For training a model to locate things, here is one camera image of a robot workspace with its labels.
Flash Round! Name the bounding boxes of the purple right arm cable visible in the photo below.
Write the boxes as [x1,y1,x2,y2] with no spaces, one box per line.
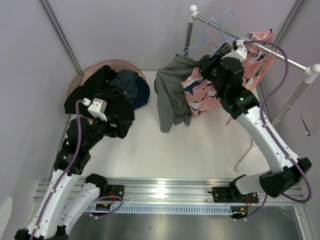
[232,41,313,221]

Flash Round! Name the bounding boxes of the white slotted cable duct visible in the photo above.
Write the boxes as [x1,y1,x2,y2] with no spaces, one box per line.
[83,203,233,216]

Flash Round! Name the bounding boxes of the pink translucent plastic basket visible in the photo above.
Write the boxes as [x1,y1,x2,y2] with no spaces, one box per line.
[67,59,146,96]

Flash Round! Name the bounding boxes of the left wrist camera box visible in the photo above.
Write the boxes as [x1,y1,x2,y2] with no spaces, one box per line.
[82,98,108,122]

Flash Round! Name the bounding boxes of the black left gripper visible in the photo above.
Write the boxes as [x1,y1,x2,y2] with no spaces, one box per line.
[84,112,132,150]

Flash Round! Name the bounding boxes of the pink wire hanger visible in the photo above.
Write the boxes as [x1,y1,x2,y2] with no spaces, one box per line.
[249,48,280,88]
[247,48,278,91]
[222,47,274,119]

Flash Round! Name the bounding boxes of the metal clothes rack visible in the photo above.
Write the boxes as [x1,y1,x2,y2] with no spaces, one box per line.
[184,4,320,172]

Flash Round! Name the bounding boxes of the grey shorts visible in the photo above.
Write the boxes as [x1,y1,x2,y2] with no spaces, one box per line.
[154,54,199,133]

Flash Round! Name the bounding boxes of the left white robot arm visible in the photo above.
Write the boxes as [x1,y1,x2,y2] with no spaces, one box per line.
[14,116,127,240]

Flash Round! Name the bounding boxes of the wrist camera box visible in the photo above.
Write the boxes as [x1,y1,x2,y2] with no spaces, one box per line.
[231,39,248,62]
[82,98,108,122]

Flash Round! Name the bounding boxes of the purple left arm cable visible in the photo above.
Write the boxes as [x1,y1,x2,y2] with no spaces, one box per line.
[29,99,124,240]

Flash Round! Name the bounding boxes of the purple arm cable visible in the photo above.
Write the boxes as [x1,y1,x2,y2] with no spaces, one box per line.
[232,41,313,221]
[29,99,124,240]

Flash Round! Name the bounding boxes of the pink patterned shorts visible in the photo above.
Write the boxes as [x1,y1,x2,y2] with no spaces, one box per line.
[180,28,275,118]

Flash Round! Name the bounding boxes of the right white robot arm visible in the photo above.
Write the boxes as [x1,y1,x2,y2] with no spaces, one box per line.
[198,49,312,202]

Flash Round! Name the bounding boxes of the black shorts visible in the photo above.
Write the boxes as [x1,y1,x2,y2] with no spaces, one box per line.
[64,65,135,139]

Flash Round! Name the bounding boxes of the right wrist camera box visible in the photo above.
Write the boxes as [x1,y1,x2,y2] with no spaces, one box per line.
[231,39,248,62]

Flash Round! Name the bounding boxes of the navy blue shorts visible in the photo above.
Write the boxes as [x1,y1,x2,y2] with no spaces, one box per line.
[109,70,151,110]

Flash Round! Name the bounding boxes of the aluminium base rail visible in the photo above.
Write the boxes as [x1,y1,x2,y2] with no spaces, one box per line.
[33,176,305,206]

